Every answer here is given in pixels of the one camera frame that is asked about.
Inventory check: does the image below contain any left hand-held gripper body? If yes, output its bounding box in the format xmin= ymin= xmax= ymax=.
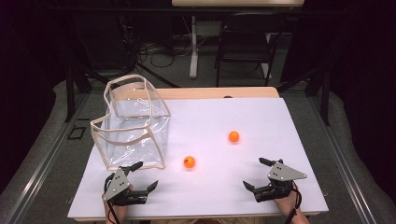
xmin=102 ymin=167 xmax=149 ymax=207

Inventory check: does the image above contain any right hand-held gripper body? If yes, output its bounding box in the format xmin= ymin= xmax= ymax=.
xmin=252 ymin=161 xmax=308 ymax=203

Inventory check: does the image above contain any transparent bag with beige trim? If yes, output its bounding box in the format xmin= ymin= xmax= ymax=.
xmin=90 ymin=74 xmax=172 ymax=172

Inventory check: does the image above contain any orange ball with dark mark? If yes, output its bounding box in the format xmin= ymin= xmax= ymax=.
xmin=182 ymin=155 xmax=196 ymax=170

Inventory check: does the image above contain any person's left hand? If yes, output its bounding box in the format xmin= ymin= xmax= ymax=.
xmin=104 ymin=201 xmax=134 ymax=219

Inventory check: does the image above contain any person's right hand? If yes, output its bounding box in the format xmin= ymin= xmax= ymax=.
xmin=273 ymin=186 xmax=302 ymax=217

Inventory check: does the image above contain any white board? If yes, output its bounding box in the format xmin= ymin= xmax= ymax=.
xmin=66 ymin=96 xmax=330 ymax=219

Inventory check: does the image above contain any black metal stand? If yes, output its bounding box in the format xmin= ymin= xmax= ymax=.
xmin=64 ymin=18 xmax=94 ymax=123
xmin=276 ymin=66 xmax=332 ymax=127

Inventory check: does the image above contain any wooden table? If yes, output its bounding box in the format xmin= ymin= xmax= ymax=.
xmin=74 ymin=86 xmax=321 ymax=222

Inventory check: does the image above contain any black chair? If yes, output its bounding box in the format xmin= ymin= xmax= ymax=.
xmin=214 ymin=12 xmax=288 ymax=88

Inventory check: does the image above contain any white-legged desk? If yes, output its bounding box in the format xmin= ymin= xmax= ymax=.
xmin=171 ymin=0 xmax=305 ymax=79

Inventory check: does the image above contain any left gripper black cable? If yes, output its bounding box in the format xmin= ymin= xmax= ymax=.
xmin=103 ymin=172 xmax=120 ymax=224

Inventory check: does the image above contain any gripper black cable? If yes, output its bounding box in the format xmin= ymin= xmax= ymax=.
xmin=284 ymin=183 xmax=303 ymax=224
xmin=103 ymin=172 xmax=120 ymax=224

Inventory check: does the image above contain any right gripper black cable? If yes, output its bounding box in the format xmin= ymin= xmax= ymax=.
xmin=284 ymin=183 xmax=303 ymax=224

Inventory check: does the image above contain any metal floor rail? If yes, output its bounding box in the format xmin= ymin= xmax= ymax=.
xmin=3 ymin=92 xmax=92 ymax=224
xmin=306 ymin=92 xmax=379 ymax=224

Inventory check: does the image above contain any bundle of floor cables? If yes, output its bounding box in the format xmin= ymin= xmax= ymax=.
xmin=136 ymin=15 xmax=209 ymax=69

